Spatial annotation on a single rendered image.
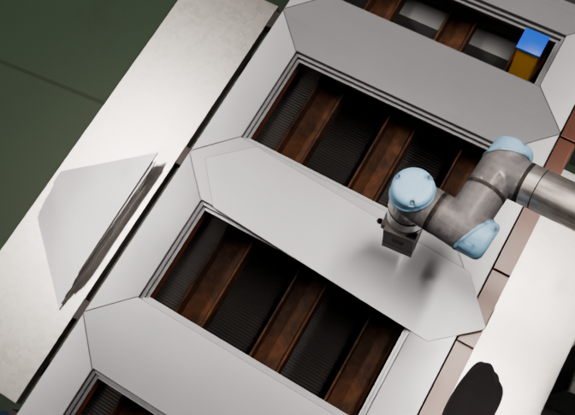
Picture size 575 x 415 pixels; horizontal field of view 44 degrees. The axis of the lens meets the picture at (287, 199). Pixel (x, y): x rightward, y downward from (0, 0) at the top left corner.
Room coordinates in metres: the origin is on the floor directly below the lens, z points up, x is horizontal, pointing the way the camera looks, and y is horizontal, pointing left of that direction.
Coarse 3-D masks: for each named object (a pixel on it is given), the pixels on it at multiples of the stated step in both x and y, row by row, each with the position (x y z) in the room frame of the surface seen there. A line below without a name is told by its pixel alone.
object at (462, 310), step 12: (468, 276) 0.28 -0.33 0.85; (468, 288) 0.26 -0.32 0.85; (456, 300) 0.24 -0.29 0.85; (468, 300) 0.23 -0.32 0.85; (444, 312) 0.22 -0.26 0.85; (456, 312) 0.22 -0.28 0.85; (468, 312) 0.21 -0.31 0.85; (444, 324) 0.20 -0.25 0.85; (456, 324) 0.19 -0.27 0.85; (468, 324) 0.19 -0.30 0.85; (432, 336) 0.18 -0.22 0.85; (444, 336) 0.17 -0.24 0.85
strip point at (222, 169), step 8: (232, 152) 0.72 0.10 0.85; (240, 152) 0.71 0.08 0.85; (248, 152) 0.71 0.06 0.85; (208, 160) 0.72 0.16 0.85; (216, 160) 0.71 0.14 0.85; (224, 160) 0.71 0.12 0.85; (232, 160) 0.70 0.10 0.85; (240, 160) 0.69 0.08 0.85; (208, 168) 0.70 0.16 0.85; (216, 168) 0.69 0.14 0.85; (224, 168) 0.69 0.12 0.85; (232, 168) 0.68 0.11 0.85; (240, 168) 0.68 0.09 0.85; (208, 176) 0.68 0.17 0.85; (216, 176) 0.67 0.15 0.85; (224, 176) 0.67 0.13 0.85; (232, 176) 0.66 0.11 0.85; (216, 184) 0.65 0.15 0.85; (224, 184) 0.65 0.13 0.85; (216, 192) 0.63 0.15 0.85; (224, 192) 0.63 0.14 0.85; (216, 200) 0.61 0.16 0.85
